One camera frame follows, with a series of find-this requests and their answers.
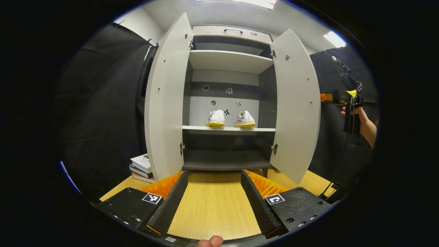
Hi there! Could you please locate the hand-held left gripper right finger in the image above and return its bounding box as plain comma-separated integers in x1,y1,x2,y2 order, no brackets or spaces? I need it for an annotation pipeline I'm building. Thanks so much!
240,169,334,239

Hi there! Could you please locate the white cover book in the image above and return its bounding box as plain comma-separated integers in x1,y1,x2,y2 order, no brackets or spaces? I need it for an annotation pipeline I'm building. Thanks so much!
130,154,152,174

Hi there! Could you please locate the dark cover book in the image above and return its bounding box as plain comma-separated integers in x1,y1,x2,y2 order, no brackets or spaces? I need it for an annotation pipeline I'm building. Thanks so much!
129,164,153,179

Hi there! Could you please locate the large ceiling light panel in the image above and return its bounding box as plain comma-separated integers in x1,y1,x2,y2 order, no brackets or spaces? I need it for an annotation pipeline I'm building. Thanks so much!
198,0,277,10

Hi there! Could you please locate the small ceiling light panel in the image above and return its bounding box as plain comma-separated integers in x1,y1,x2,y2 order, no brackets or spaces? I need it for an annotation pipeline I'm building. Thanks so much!
323,31,347,48

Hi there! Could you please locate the brown cover book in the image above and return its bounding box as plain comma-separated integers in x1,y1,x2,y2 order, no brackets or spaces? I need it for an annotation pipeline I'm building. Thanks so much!
131,173,156,184

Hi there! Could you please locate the grey shoe cabinet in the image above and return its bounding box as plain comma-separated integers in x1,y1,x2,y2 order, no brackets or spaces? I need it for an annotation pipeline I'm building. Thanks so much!
181,25,277,178

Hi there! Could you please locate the grey shoe cabinet door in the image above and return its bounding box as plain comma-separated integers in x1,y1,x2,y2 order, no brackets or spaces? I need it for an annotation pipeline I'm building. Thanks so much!
269,28,321,184
144,13,194,181

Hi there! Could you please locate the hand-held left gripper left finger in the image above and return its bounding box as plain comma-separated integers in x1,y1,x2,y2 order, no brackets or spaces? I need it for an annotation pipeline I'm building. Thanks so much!
91,170,189,239

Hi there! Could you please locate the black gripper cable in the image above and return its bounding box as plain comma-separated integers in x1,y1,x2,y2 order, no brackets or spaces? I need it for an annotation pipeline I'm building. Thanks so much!
340,73,363,138
318,182,341,201

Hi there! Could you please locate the white shoe yellow sole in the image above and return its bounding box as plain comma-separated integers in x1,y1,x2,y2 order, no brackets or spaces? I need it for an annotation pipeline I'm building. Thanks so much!
205,110,226,128
235,110,256,128

